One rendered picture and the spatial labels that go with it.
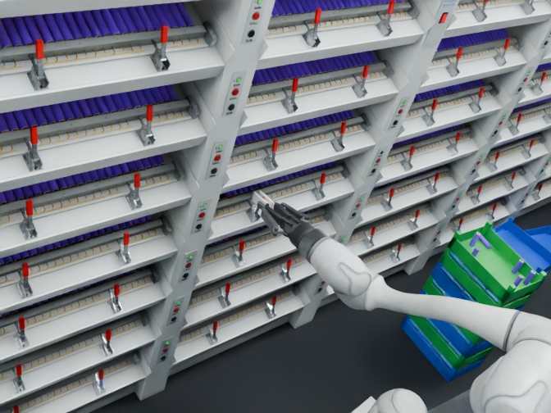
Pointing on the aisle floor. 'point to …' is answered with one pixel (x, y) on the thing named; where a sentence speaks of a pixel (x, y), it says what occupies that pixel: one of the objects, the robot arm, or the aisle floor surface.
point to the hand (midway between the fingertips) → (262, 201)
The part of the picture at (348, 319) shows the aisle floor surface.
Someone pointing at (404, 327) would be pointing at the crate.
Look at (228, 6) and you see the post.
